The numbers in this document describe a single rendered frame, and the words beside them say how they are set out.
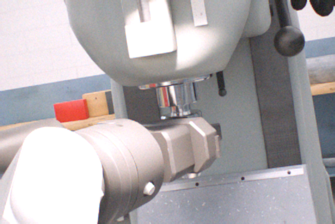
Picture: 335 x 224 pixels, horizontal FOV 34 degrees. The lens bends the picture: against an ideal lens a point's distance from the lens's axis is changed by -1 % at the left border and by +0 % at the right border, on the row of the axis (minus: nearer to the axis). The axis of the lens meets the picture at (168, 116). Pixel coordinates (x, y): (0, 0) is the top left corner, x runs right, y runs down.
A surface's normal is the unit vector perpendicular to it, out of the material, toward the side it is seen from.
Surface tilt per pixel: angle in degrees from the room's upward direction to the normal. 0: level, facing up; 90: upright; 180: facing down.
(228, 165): 90
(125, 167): 77
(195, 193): 63
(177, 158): 90
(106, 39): 99
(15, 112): 90
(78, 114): 90
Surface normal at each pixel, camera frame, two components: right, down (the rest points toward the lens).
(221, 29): 0.54, 0.33
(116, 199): 0.21, 0.33
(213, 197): -0.20, -0.32
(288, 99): -0.14, 0.15
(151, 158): 0.78, -0.26
